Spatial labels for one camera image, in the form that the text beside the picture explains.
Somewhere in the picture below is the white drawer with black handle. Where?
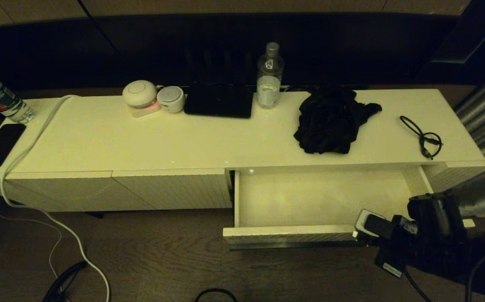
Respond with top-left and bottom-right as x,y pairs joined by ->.
223,164 -> 478,251

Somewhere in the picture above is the short black USB cable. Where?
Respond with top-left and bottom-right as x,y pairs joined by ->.
400,115 -> 443,160

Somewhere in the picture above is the black umbrella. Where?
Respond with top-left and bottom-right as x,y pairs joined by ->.
294,86 -> 383,155

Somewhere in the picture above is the white low cabinet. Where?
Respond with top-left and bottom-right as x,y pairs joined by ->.
0,88 -> 485,211

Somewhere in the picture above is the clear bottle with grey cap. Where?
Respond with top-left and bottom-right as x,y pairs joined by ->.
256,42 -> 285,109

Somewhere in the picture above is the black flat rectangular device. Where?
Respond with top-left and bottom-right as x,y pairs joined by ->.
184,83 -> 254,119

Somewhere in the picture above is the small white round speaker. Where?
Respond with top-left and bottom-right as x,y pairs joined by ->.
157,86 -> 185,113

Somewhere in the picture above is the white base with pink light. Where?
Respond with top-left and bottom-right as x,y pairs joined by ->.
129,100 -> 162,118

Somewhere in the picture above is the large white dome device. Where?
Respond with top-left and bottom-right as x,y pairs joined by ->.
123,80 -> 158,107

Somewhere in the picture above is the black smartphone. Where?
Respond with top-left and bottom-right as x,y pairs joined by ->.
0,123 -> 26,169

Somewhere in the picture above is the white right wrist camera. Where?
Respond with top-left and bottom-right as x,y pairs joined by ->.
354,209 -> 394,240

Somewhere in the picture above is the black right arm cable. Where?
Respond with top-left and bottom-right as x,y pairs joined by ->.
402,243 -> 485,302

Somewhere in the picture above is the black floor cable loop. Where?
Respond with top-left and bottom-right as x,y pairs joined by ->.
195,288 -> 238,302

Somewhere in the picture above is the black coiled cable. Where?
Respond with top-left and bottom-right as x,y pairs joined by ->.
42,261 -> 89,302

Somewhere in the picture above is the thin white charging cable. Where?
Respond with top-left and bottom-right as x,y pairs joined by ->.
0,167 -> 63,279

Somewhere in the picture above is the thick white power cable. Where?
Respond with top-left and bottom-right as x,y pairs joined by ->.
0,95 -> 111,302

